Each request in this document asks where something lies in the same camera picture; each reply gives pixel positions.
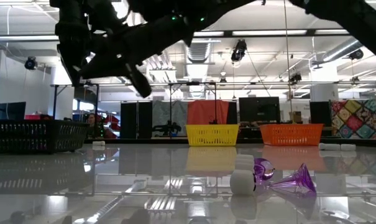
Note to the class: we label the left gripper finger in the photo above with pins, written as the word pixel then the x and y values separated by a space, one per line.
pixel 71 65

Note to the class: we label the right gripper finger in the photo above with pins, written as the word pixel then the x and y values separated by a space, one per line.
pixel 103 70
pixel 139 82

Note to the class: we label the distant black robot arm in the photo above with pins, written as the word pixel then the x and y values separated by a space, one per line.
pixel 167 127

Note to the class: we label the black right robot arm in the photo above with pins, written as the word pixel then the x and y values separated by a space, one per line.
pixel 355 21

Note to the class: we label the grey cloth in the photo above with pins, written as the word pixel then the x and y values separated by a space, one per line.
pixel 163 110

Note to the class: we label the black partition panel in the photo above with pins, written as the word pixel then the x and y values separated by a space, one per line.
pixel 128 119
pixel 145 119

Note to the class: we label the person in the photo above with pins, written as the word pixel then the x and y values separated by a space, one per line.
pixel 91 119

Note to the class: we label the red bin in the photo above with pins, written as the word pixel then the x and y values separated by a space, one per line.
pixel 35 117

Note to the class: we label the orange cloth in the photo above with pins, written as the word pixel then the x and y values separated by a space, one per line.
pixel 208 110

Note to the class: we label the black monitor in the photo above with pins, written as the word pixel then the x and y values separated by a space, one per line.
pixel 320 113
pixel 259 109
pixel 9 110

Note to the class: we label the black plastic basket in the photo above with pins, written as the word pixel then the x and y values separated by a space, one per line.
pixel 35 137

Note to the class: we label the yellow plastic basket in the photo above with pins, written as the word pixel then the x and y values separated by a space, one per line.
pixel 212 135

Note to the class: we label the purple translucent pumpkin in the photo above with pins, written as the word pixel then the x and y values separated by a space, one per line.
pixel 263 169

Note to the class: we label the orange plastic basket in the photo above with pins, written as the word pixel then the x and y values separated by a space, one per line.
pixel 291 134

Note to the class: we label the cardboard box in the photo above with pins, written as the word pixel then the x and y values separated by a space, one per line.
pixel 296 116

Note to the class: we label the purple translucent witch hat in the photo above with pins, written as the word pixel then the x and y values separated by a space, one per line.
pixel 299 183

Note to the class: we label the silver round ceiling pipe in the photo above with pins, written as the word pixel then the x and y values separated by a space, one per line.
pixel 340 51

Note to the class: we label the colourful patchwork quilt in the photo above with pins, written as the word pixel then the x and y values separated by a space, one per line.
pixel 358 118

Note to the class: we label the black metal frame stand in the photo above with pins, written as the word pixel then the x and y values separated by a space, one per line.
pixel 170 105
pixel 55 102

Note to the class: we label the black ceiling camera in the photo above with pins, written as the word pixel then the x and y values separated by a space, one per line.
pixel 356 54
pixel 239 49
pixel 30 63
pixel 296 77

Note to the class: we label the silver ceiling air duct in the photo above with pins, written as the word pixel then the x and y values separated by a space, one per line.
pixel 198 51

